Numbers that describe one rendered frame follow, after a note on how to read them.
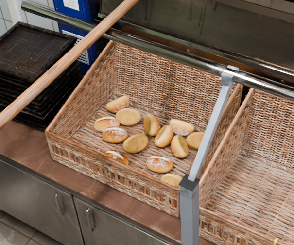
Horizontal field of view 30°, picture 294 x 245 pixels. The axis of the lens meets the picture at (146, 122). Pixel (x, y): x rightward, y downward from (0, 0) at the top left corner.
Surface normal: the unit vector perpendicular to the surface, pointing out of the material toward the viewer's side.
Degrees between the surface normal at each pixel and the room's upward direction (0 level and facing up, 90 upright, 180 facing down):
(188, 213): 90
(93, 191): 0
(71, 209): 90
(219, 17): 70
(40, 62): 0
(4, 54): 0
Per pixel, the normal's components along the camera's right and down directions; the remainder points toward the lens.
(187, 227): -0.54, 0.62
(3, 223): -0.07, -0.71
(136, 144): 0.28, 0.08
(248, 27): -0.52, 0.33
